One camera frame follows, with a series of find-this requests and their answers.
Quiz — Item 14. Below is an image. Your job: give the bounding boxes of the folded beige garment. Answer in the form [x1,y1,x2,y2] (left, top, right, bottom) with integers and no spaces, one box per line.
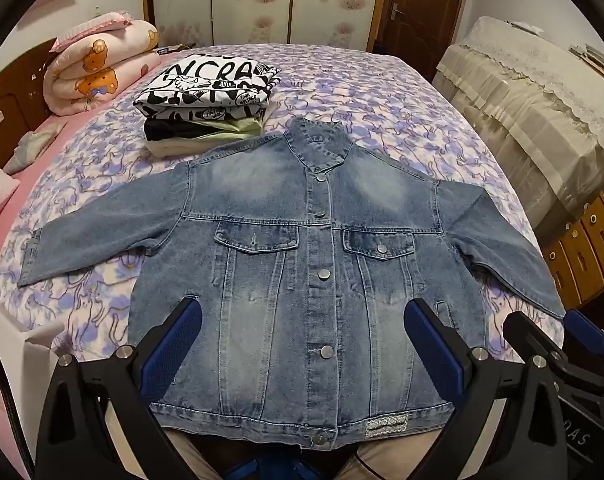
[147,132,263,157]

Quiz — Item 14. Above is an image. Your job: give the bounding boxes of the blue denim jacket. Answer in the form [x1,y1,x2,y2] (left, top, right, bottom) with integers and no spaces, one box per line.
[16,116,566,448]

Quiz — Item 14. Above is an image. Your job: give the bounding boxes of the folded black garment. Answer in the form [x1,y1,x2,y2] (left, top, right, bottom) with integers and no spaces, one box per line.
[144,119,217,143]

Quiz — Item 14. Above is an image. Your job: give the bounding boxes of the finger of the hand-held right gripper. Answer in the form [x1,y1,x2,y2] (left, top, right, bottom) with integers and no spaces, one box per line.
[564,309,604,376]
[503,311,572,363]

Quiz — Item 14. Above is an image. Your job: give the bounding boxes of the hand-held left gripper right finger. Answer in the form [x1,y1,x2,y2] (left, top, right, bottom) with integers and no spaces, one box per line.
[403,297,567,480]

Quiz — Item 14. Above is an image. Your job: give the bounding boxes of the wooden headboard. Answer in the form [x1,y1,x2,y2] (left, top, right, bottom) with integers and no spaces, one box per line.
[0,37,58,168]

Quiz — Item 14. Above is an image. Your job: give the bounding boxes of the pink bear print quilt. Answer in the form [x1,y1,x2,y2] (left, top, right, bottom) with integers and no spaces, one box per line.
[43,10,161,117]

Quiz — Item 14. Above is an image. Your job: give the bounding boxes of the brown wooden door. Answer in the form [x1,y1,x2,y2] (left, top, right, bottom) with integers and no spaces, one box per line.
[377,0,470,56]

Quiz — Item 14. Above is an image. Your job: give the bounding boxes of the black and white printed shirt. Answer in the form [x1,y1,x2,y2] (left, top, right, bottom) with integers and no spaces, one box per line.
[133,52,283,128]

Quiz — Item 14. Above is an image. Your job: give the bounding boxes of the wooden drawer cabinet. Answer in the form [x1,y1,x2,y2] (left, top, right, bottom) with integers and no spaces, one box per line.
[542,192,604,311]

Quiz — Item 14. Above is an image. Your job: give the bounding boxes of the lace covered furniture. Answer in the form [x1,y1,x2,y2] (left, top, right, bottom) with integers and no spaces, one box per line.
[432,15,604,251]

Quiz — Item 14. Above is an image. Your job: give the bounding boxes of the stacked books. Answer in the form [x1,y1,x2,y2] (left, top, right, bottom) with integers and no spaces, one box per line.
[569,42,604,81]

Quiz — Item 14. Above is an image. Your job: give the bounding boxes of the bed with purple floral sheet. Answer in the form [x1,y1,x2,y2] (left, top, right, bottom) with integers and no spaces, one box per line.
[0,42,572,411]

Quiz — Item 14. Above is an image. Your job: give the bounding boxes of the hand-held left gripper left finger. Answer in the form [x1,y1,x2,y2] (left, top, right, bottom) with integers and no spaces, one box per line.
[34,296,203,480]

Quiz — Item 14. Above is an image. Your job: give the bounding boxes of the person's beige pants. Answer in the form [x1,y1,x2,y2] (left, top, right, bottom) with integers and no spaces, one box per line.
[157,422,455,480]

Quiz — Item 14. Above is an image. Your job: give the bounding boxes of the grey cloth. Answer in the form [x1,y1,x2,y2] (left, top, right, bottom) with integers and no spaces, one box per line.
[2,116,68,176]

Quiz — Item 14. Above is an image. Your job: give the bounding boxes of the folded light green garment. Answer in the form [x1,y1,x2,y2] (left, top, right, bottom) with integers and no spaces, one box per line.
[192,115,265,142]

